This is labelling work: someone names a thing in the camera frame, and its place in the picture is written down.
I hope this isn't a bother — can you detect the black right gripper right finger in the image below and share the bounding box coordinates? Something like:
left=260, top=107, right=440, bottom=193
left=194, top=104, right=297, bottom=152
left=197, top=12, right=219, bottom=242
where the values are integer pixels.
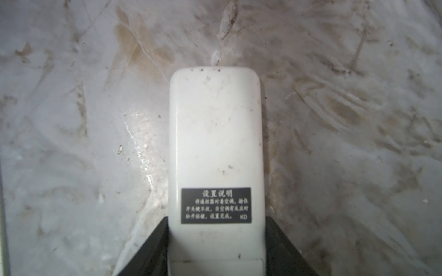
left=265, top=216, right=318, bottom=276

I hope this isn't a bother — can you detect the white battery cover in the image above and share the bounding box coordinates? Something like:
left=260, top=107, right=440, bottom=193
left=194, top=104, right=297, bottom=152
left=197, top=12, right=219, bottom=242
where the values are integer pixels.
left=168, top=259, right=266, bottom=276

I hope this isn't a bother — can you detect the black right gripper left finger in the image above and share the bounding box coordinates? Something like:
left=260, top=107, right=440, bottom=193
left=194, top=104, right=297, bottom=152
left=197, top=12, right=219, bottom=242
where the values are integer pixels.
left=118, top=217, right=169, bottom=276

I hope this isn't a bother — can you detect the white red remote control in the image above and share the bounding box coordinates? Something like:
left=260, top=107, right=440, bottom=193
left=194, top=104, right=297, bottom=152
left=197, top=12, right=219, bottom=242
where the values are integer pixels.
left=168, top=67, right=267, bottom=268

